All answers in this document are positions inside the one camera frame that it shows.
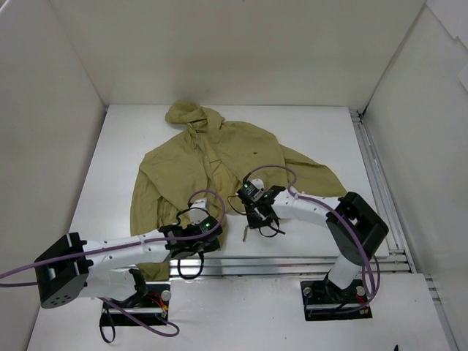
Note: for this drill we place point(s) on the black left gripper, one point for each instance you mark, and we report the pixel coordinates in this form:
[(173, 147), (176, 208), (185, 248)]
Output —
[(210, 242)]

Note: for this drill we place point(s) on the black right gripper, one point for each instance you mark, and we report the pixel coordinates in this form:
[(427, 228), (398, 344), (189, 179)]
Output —
[(257, 220)]

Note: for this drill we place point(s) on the metal zipper pull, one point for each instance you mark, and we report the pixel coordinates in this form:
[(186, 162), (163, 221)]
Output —
[(245, 233)]

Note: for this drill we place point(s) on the olive yellow hooded jacket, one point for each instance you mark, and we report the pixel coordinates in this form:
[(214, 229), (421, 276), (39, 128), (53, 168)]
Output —
[(196, 147)]

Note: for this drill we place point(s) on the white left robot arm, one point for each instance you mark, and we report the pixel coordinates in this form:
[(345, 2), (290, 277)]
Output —
[(76, 268)]

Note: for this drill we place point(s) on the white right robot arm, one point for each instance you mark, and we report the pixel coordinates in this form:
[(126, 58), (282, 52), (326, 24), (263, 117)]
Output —
[(355, 226)]

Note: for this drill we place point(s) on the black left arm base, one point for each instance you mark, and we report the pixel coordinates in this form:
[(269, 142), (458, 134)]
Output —
[(150, 309)]

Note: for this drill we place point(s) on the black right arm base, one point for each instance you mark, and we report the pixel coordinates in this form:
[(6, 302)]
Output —
[(322, 303)]

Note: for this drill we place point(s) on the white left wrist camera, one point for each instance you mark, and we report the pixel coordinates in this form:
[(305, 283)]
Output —
[(198, 211)]

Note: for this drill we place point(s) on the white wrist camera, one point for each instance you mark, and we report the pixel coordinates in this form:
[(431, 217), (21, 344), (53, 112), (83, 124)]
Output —
[(254, 185), (198, 211)]

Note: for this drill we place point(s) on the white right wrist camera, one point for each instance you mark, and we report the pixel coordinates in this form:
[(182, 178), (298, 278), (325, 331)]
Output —
[(254, 185)]

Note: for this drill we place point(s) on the aluminium front rail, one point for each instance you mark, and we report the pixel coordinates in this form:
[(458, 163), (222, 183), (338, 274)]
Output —
[(254, 267)]

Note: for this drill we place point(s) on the aluminium rail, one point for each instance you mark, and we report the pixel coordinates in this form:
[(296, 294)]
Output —
[(386, 208), (254, 267)]

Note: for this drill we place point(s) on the aluminium right side rail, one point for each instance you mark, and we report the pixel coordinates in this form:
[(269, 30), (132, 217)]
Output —
[(386, 208)]

